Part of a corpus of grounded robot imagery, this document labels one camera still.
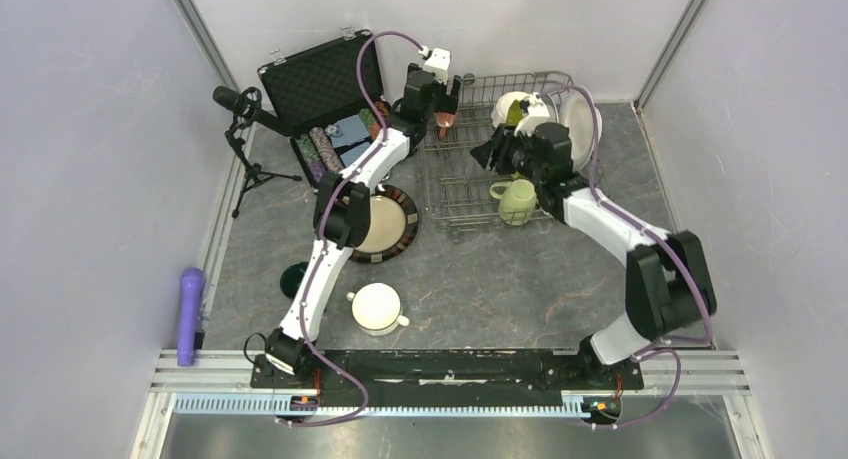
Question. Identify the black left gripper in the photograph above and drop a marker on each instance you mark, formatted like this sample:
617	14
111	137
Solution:
448	103

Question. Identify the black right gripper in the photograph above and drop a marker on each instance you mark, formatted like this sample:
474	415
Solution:
497	147

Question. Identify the orange mug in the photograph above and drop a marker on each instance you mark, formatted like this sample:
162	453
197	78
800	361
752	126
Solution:
444	121

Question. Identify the light green mug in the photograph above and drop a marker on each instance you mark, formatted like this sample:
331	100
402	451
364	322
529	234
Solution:
517	200

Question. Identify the white scalloped bowl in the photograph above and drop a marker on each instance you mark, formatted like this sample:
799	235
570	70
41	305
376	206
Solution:
501	108

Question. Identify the white plain plate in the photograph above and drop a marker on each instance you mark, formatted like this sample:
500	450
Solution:
578	117

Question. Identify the dark striped plate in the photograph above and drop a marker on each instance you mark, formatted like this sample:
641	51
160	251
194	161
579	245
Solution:
394	225

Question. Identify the white two-handled soup cup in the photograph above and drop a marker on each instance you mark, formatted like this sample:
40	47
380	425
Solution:
377	309

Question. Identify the dark green mug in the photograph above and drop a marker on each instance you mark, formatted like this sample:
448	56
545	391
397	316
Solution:
291	279

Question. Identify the green scalloped plate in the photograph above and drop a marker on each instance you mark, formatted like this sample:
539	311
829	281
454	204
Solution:
516	112

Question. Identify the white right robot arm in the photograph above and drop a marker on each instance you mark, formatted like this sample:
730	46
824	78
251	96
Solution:
667	281

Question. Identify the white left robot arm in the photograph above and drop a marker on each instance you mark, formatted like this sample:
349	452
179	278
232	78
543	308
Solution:
342	216

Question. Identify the black poker chip case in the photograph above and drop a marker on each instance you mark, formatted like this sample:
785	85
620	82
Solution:
316	95

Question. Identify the black microphone on tripod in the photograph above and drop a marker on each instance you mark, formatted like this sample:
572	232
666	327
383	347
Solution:
247	111

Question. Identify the purple cylinder object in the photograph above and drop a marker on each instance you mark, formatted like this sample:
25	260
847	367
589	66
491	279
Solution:
192	284

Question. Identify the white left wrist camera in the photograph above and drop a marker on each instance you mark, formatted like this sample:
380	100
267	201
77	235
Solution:
436	61

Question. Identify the grey wire dish rack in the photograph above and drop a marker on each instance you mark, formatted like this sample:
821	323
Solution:
458	198

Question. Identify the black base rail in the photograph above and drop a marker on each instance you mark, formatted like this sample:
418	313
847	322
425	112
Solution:
451	378

